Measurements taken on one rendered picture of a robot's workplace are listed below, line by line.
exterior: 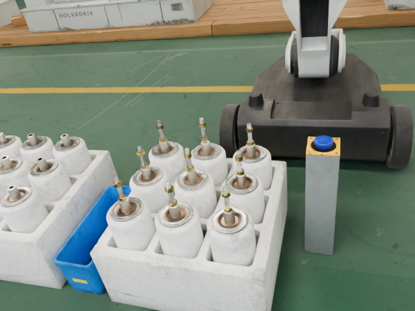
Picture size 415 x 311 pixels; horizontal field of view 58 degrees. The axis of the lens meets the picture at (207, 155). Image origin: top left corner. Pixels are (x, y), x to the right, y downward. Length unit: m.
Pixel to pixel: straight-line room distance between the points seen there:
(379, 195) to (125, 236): 0.75
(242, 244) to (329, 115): 0.60
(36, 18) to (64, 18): 0.26
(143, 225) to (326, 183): 0.41
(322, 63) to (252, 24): 1.37
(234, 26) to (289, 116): 1.55
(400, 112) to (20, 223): 1.08
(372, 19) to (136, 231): 2.13
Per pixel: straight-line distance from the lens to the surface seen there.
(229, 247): 0.76
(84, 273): 1.00
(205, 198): 0.87
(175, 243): 0.80
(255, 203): 0.85
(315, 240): 1.01
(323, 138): 0.86
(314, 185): 0.88
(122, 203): 0.84
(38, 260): 1.05
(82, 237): 1.10
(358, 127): 1.20
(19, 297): 1.17
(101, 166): 1.20
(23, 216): 1.03
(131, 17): 3.02
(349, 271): 1.02
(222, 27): 2.71
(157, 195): 0.92
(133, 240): 0.86
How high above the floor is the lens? 0.79
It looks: 34 degrees down
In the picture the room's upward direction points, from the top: 9 degrees counter-clockwise
